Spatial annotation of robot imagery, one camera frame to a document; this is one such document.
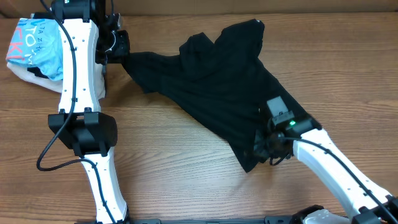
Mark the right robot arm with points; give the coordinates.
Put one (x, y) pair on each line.
(304, 138)

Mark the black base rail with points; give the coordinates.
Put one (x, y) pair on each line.
(284, 219)

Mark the beige folded garment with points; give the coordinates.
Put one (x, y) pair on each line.
(33, 75)

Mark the black folded garment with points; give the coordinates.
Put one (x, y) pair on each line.
(42, 40)

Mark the light blue printed shirt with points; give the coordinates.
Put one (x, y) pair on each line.
(18, 49)

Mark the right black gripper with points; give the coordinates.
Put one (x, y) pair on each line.
(286, 152)

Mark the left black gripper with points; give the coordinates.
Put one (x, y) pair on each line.
(124, 49)

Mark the black t-shirt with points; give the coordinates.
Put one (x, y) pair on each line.
(222, 84)

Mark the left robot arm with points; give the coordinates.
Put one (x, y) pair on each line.
(91, 39)

